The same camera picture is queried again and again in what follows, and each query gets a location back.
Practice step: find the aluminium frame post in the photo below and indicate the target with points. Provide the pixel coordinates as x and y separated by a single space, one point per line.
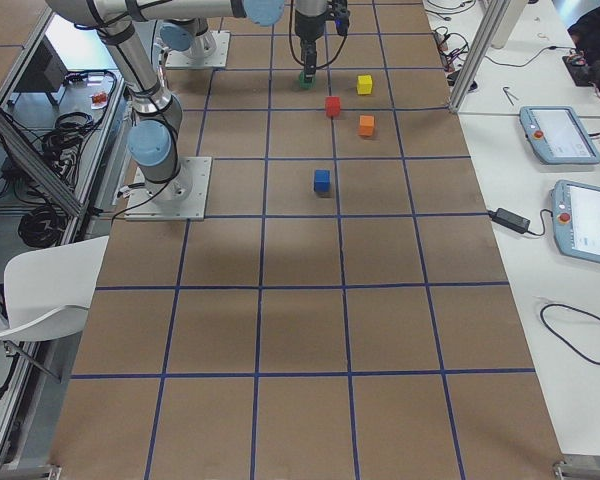
487 29

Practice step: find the blue wooden block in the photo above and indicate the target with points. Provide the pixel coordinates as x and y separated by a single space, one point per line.
322 181

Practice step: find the teach pendant tablet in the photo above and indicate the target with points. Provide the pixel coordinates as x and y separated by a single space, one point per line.
576 219
557 136

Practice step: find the far teach pendant tablet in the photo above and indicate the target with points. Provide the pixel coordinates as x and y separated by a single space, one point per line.
557 136

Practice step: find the orange wooden block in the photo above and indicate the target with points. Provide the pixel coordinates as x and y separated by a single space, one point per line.
366 126

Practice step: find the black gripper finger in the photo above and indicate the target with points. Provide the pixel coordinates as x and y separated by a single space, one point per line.
311 62
305 62

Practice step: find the allen key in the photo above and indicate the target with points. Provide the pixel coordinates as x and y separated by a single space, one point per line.
509 95

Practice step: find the yellow wooden block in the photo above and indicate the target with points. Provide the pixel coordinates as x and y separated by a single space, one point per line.
364 85

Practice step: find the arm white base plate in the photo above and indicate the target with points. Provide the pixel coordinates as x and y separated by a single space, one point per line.
178 61
184 198

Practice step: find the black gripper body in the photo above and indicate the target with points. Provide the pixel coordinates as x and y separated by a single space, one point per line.
306 29

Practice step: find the red wooden block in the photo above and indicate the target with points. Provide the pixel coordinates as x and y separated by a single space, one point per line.
332 106

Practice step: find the orange snack packet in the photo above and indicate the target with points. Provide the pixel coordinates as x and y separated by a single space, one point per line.
99 100

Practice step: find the green wooden block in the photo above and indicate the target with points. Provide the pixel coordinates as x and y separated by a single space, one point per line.
306 82

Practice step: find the near teach pendant tablet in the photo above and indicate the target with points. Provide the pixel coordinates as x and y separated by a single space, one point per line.
576 219

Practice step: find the black power adapter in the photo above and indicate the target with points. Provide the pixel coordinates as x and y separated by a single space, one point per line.
509 220

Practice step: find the white chair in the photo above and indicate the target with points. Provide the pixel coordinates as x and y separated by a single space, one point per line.
49 292

